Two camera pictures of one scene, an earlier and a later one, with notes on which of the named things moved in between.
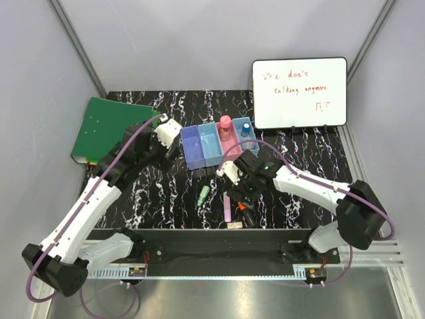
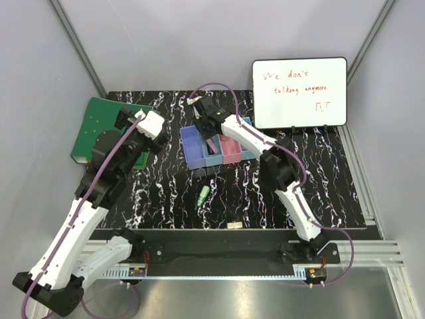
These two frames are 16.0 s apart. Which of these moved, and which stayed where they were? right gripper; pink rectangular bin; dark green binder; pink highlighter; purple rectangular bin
Moved: right gripper; pink highlighter
Stayed: dark green binder; purple rectangular bin; pink rectangular bin
